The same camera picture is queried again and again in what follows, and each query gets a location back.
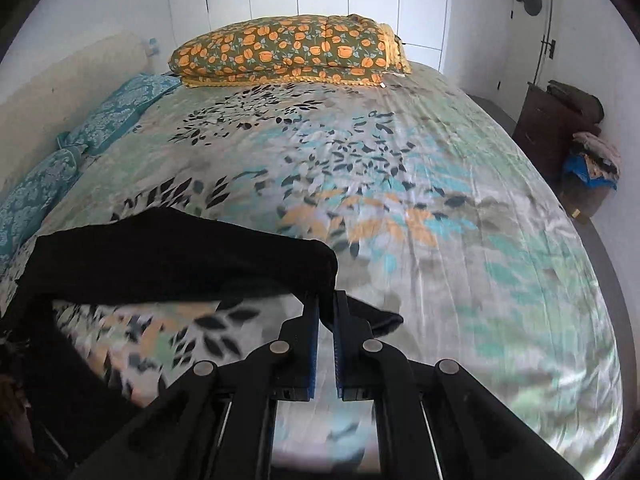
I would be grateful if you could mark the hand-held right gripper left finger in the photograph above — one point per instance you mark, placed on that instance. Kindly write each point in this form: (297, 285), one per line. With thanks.
(314, 342)

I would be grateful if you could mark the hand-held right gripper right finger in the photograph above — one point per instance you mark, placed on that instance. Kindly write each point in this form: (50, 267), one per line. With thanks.
(339, 345)

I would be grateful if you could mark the black pants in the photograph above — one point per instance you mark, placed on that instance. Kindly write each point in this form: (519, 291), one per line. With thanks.
(175, 260)

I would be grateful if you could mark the floral leaf print bedsheet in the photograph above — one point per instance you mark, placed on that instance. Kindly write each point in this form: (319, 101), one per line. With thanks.
(400, 185)

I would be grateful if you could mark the yellow patterned pillow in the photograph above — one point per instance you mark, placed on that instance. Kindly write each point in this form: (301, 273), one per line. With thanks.
(280, 45)

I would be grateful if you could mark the teal floral pillow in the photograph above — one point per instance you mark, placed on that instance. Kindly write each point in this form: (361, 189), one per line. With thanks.
(115, 115)
(35, 195)

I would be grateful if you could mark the pile of clothes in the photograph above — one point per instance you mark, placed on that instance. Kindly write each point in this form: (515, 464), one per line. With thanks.
(595, 160)

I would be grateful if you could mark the olive brown bag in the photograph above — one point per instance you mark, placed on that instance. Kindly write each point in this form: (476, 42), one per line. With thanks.
(575, 100)

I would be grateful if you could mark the beige headboard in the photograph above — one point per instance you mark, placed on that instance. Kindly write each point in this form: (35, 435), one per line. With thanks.
(60, 90)

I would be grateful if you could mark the black door latch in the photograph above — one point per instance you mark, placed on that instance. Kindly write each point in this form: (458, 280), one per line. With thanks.
(549, 47)

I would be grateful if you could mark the white door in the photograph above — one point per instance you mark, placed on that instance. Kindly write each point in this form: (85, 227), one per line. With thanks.
(580, 15)

